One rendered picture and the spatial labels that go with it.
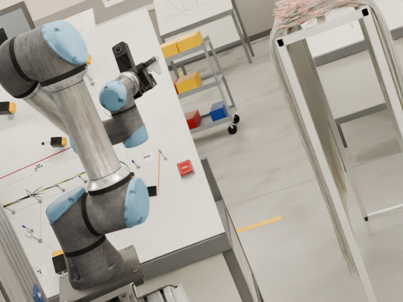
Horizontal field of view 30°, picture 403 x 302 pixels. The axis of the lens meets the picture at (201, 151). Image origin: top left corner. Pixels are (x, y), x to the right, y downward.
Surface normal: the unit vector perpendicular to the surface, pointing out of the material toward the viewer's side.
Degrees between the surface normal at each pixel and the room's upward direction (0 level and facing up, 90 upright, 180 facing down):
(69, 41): 82
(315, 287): 0
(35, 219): 54
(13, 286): 90
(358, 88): 90
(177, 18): 50
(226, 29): 90
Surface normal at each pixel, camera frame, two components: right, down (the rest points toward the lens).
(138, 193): 0.94, -0.15
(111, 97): -0.22, 0.33
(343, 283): -0.36, -0.90
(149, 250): -0.18, -0.32
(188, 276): 0.03, 0.25
